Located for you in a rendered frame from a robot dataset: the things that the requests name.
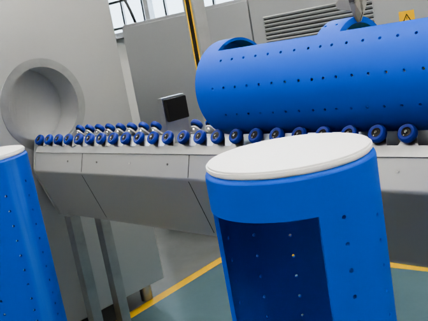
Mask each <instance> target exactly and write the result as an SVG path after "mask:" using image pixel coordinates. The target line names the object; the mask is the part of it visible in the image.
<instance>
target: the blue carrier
mask: <svg viewBox="0 0 428 321"><path fill-rule="evenodd" d="M347 29H349V30H347ZM424 68H425V69H424ZM386 71H387V73H386ZM369 73H370V74H369ZM352 74H353V76H352ZM336 76H337V77H336ZM195 87H196V97H197V102H198V105H199V108H200V110H201V113H202V114H203V116H204V118H205V119H206V121H207V122H208V123H209V124H210V125H211V126H212V127H213V128H214V129H221V130H222V131H223V132H224V134H230V133H231V131H232V130H233V129H240V130H242V131H243V134H249V133H250V131H251V130H252V129H254V128H259V129H261V130H262V131H263V133H264V134H270V132H271V131H272V130H273V129H274V128H275V127H280V128H282V129H283V130H284V132H285V133H292V131H293V130H294V129H295V128H296V127H304V128H305V129H306V130H307V132H316V131H317V129H318V128H319V127H322V126H327V127H329V128H331V130H332V132H341V131H342V129H343V128H344V127H346V126H348V125H354V126H355V127H356V128H358V130H359V132H365V131H369V129H370V128H371V127H372V126H374V125H376V124H381V125H383V126H384V127H385V128H386V129H387V131H398V130H399V128H400V126H402V125H404V124H413V125H415V126H416V127H417V129H418V131H424V130H428V17H425V18H418V19H413V20H406V21H402V22H394V23H389V24H382V25H376V24H375V23H374V22H373V21H372V20H371V19H369V18H367V17H364V16H363V18H362V21H361V22H357V21H356V19H355V18H354V17H348V18H342V19H338V20H332V21H330V22H328V23H327V24H325V25H324V26H323V28H321V30H320V31H319V32H318V34H317V35H314V36H307V37H302V38H295V39H287V40H283V41H275V42H270V43H263V44H259V45H258V44H256V43H255V42H253V41H252V40H250V39H248V38H242V37H238V38H231V39H223V40H220V41H217V42H215V43H214V44H212V45H211V46H209V47H208V48H207V49H206V51H205V52H204V53H203V55H202V57H201V59H200V61H199V64H198V66H197V71H196V80H195Z"/></svg>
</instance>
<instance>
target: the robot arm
mask: <svg viewBox="0 0 428 321"><path fill-rule="evenodd" d="M366 3H367V0H338V1H336V7H337V9H339V10H345V11H351V12H352V14H353V16H354V18H355V19H356V21H357V22H361V21H362V18H363V15H364V11H365V9H366Z"/></svg>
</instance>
